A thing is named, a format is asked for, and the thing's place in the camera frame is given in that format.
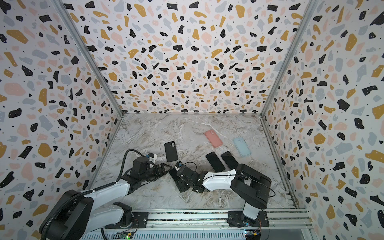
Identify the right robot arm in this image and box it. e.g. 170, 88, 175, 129
176, 162, 275, 221

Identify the right black phone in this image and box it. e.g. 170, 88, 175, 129
221, 151, 239, 170

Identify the pink phone case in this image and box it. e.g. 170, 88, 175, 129
205, 130, 223, 148

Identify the black phone case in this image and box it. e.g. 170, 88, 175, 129
164, 141, 179, 163

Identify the right corner aluminium post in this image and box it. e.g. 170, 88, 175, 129
261, 0, 319, 118

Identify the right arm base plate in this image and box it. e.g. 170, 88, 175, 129
227, 211, 270, 228

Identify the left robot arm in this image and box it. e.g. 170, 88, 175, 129
39, 157, 172, 240

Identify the corner aluminium post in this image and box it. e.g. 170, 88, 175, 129
261, 0, 319, 118
52, 1, 124, 118

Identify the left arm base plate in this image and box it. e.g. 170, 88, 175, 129
105, 212, 149, 230

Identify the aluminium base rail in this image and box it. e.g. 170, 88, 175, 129
81, 209, 317, 240

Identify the right circuit board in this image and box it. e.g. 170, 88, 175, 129
245, 230, 261, 240

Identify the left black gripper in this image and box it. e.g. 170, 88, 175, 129
139, 162, 172, 183

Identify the left green circuit board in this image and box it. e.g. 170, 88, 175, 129
113, 232, 134, 240

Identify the left corner aluminium post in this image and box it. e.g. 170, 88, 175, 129
52, 1, 124, 118

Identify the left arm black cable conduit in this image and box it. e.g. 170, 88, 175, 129
40, 148, 148, 240

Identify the light blue phone case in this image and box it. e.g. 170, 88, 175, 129
233, 137, 252, 157

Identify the blue phone black screen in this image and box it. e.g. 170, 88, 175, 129
169, 168, 179, 182

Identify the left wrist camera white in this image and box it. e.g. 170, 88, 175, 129
146, 153, 158, 164

